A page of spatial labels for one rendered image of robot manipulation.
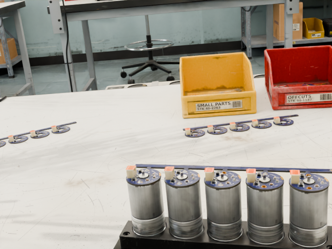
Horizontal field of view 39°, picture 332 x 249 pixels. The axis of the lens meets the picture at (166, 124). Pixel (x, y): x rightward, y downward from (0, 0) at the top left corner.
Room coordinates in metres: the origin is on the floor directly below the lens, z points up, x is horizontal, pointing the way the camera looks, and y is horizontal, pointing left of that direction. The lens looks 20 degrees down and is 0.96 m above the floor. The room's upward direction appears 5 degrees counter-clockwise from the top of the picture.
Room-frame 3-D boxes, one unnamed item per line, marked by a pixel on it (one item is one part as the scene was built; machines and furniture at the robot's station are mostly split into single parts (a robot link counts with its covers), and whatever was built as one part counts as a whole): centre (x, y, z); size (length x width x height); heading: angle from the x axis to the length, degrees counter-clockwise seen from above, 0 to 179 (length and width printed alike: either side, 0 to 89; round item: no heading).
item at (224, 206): (0.28, -0.03, 0.79); 0.02 x 0.02 x 0.05
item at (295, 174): (0.27, -0.08, 0.82); 0.01 x 0.01 x 0.01; 74
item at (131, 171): (0.30, 0.03, 0.82); 0.01 x 0.01 x 0.01; 74
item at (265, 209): (0.27, -0.06, 0.79); 0.02 x 0.02 x 0.05
